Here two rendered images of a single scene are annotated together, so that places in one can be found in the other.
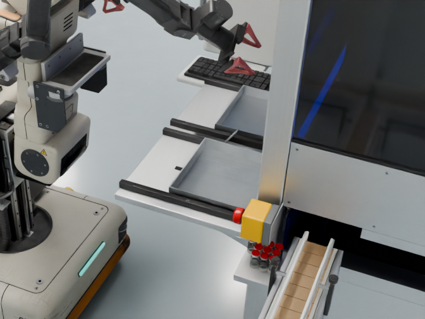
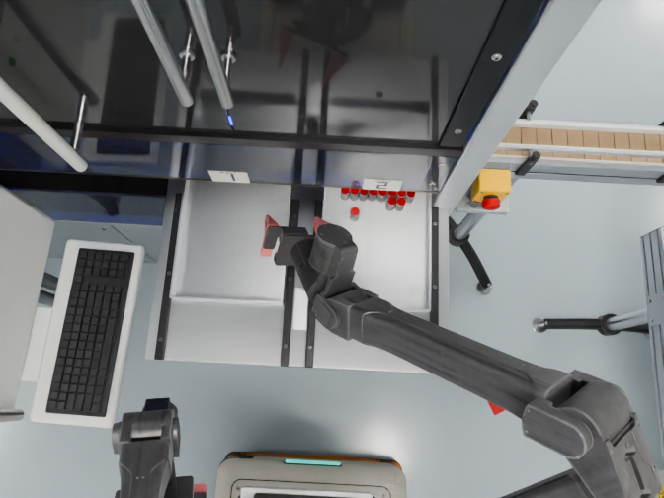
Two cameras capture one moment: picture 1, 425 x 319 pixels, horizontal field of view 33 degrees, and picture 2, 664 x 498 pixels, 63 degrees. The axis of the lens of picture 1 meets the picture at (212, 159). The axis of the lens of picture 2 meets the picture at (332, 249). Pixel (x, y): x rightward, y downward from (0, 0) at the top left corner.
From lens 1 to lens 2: 1.79 m
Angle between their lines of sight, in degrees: 60
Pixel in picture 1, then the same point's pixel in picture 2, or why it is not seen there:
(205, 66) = (81, 387)
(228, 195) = (397, 251)
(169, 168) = not seen: hidden behind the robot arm
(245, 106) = (205, 286)
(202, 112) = (240, 337)
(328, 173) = not seen: hidden behind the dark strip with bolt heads
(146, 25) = not seen: outside the picture
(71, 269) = (343, 473)
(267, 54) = (27, 302)
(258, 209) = (495, 179)
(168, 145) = (331, 351)
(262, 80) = (94, 294)
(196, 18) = (343, 283)
